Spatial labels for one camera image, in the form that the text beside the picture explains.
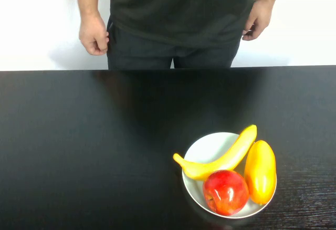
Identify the person's left hand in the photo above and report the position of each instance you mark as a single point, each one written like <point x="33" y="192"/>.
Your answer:
<point x="258" y="20"/>

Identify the person's right hand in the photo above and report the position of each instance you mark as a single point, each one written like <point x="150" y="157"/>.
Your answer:
<point x="92" y="34"/>

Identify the yellow banana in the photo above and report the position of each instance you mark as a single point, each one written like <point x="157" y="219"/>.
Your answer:
<point x="225" y="159"/>

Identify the black trousers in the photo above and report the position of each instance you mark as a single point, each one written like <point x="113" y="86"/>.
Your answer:
<point x="141" y="54"/>

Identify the black shirt torso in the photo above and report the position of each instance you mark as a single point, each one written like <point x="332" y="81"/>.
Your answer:
<point x="181" y="6"/>

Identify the white bowl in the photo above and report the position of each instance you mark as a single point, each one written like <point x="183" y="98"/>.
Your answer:
<point x="210" y="146"/>

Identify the orange yellow mango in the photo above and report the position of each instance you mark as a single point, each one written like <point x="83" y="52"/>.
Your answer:
<point x="260" y="172"/>

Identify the red apple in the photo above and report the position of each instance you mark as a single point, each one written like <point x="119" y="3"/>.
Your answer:
<point x="225" y="192"/>

